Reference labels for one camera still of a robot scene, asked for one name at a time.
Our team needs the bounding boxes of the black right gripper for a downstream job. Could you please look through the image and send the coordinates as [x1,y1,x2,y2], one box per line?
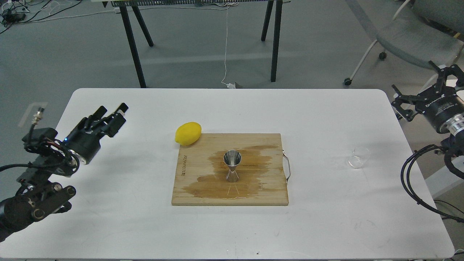
[391,60,464,134]

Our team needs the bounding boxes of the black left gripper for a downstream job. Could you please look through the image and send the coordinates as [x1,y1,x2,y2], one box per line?
[65,103,129,165]

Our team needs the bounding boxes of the clear glass cup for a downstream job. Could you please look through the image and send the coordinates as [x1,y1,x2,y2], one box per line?
[347,146,371,169]

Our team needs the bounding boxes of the steel jigger measuring cup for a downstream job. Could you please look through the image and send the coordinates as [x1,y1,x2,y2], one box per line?
[223,150,242,182]

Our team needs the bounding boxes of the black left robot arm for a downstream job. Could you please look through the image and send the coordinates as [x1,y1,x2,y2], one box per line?
[0,103,129,241]

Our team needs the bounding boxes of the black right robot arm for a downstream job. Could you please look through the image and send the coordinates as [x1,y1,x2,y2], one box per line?
[391,61,464,178]

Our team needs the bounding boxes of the grey office chair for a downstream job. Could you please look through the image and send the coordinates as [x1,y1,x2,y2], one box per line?
[366,0,464,69]

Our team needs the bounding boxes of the yellow lemon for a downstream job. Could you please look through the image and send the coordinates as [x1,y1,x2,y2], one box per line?
[174,122,202,146]

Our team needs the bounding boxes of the wooden cutting board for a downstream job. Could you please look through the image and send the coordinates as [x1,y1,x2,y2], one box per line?
[172,133,289,206]

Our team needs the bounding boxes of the black-legged background table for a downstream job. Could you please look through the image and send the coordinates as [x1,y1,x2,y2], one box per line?
[101,0,292,88]

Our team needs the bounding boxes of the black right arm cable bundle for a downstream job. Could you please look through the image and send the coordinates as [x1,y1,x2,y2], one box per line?
[400,144,464,223]

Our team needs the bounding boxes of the white hanging cable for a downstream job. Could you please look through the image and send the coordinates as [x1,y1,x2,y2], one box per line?
[221,7,237,88]

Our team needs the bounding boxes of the black floor cables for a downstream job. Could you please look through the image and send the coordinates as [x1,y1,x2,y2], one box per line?
[0,0,84,34]

